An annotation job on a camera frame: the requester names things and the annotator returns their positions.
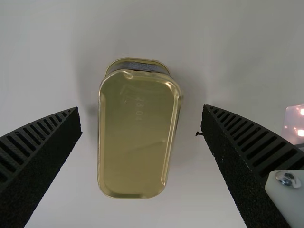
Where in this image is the gold rectangular tin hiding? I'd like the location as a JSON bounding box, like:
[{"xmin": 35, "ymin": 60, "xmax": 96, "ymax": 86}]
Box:
[{"xmin": 96, "ymin": 57, "xmax": 184, "ymax": 201}]

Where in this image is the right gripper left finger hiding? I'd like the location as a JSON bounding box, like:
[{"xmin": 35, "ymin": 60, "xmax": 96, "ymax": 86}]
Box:
[{"xmin": 0, "ymin": 106, "xmax": 83, "ymax": 228}]

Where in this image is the small square scanner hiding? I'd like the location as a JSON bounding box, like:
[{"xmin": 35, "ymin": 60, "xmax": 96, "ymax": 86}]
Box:
[{"xmin": 281, "ymin": 103, "xmax": 304, "ymax": 145}]

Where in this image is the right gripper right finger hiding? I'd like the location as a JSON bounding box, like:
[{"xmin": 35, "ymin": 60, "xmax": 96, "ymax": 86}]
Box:
[{"xmin": 200, "ymin": 104, "xmax": 304, "ymax": 228}]

